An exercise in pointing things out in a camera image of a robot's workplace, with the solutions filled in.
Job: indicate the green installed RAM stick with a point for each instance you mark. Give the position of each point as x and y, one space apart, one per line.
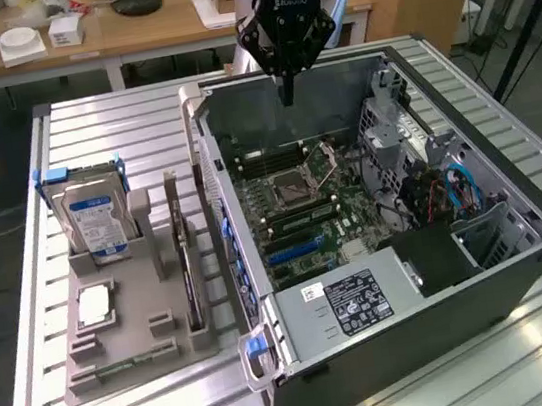
303 218

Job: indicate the blue slot retention clip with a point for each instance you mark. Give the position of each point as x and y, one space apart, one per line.
226 229

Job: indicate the black open PC case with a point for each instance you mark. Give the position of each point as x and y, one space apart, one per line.
469 316

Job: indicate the grey parts rack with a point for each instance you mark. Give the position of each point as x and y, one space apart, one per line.
133 303

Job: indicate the black graphics card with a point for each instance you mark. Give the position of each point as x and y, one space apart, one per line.
185 255

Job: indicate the grey metal drive cage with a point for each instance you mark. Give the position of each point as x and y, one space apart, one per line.
388 141

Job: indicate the grey metal disk bay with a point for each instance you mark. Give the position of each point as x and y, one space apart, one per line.
492 232

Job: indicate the thin locking lever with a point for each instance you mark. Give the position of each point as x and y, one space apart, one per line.
264 163

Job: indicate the CPU socket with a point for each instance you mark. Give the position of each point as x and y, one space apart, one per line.
294 189

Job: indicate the white round dish box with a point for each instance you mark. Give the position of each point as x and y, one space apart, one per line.
21 45

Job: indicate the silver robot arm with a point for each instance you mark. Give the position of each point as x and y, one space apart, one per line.
243 60

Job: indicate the metal socket cover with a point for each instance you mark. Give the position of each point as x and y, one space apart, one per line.
321 163

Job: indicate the wooden desk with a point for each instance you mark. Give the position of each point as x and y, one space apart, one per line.
150 28

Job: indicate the clear plastic bag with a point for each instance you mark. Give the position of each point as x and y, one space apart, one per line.
35 13

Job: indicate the grey power supply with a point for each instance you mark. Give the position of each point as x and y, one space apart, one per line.
308 324

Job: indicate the green loose RAM stick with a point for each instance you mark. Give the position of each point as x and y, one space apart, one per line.
127 368

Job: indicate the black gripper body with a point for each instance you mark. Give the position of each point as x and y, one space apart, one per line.
290 13

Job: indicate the small white box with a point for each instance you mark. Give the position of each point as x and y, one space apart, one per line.
66 31

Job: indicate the hard disk with blue carrier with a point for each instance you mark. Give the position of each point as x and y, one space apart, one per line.
94 223

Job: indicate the white paper booklet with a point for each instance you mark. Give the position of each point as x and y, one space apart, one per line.
213 11

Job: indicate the silver CPU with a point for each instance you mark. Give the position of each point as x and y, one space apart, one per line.
95 308

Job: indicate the green motherboard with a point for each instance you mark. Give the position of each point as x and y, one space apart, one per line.
354 221

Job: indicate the black case latch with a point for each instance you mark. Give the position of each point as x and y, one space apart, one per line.
218 163

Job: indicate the blue expansion slot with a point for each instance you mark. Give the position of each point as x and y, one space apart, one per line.
293 251

